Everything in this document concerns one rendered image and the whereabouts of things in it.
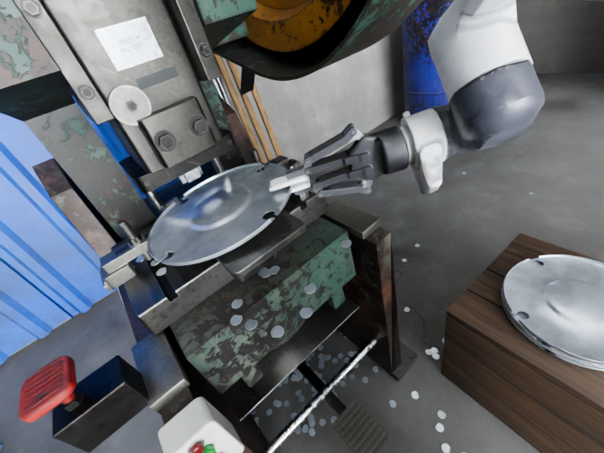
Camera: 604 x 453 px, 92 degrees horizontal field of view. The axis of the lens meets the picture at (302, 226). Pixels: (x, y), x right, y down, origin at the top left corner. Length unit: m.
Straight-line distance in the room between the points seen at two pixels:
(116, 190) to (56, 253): 1.13
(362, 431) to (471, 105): 0.79
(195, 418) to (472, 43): 0.62
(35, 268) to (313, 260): 1.55
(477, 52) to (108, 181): 0.75
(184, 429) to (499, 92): 0.60
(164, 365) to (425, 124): 0.57
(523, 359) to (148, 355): 0.76
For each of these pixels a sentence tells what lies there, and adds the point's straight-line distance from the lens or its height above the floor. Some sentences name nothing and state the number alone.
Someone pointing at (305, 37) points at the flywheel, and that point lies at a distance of 0.72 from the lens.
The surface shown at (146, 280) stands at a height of 0.70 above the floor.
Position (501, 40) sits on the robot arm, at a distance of 0.46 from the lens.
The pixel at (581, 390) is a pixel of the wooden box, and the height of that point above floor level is 0.35.
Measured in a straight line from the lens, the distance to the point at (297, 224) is 0.47.
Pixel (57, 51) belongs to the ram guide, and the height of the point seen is 1.08.
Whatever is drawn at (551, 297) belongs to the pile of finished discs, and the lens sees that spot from 0.90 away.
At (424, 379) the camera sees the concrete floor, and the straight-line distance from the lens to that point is 1.15.
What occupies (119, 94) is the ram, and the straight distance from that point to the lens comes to 0.53.
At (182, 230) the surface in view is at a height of 0.79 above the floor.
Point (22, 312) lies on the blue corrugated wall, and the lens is 2.05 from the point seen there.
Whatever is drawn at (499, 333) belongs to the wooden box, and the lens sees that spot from 0.85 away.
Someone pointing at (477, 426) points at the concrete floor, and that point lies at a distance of 1.12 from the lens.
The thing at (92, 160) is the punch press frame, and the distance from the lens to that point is 0.81.
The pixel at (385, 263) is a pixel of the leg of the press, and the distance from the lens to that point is 0.70.
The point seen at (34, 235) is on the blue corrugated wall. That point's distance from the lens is 1.88.
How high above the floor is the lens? 1.05
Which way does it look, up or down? 37 degrees down
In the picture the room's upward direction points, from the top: 18 degrees counter-clockwise
